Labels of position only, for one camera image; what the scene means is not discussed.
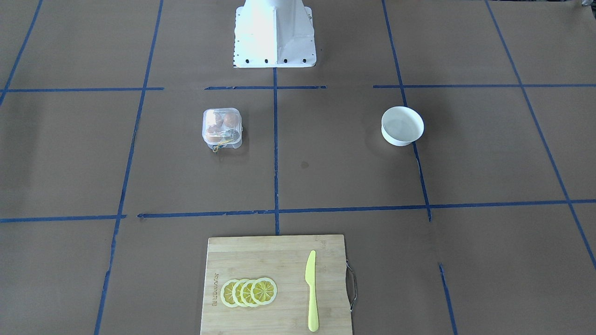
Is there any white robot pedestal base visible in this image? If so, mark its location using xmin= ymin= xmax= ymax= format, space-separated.
xmin=233 ymin=0 xmax=317 ymax=68

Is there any bamboo cutting board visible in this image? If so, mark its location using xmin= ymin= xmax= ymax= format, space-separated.
xmin=200 ymin=234 xmax=353 ymax=335

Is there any yellow lemon slice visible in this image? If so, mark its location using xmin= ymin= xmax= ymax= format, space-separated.
xmin=232 ymin=278 xmax=249 ymax=307
xmin=220 ymin=279 xmax=239 ymax=308
xmin=238 ymin=279 xmax=261 ymax=308
xmin=251 ymin=277 xmax=278 ymax=306

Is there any yellow plastic knife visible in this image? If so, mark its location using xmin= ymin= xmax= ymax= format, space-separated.
xmin=305 ymin=250 xmax=319 ymax=332

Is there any brown egg in box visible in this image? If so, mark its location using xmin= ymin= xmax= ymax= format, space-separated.
xmin=203 ymin=125 xmax=226 ymax=146

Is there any metal cutting board handle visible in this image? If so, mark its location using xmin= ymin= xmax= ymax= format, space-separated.
xmin=345 ymin=259 xmax=359 ymax=314

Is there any clear plastic egg box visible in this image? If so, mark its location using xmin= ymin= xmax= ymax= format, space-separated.
xmin=202 ymin=107 xmax=243 ymax=153

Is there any brown egg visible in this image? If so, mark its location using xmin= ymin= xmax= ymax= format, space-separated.
xmin=203 ymin=125 xmax=226 ymax=146
xmin=223 ymin=113 xmax=241 ymax=129

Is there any white ceramic bowl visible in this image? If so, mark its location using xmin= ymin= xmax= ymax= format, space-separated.
xmin=381 ymin=106 xmax=425 ymax=147

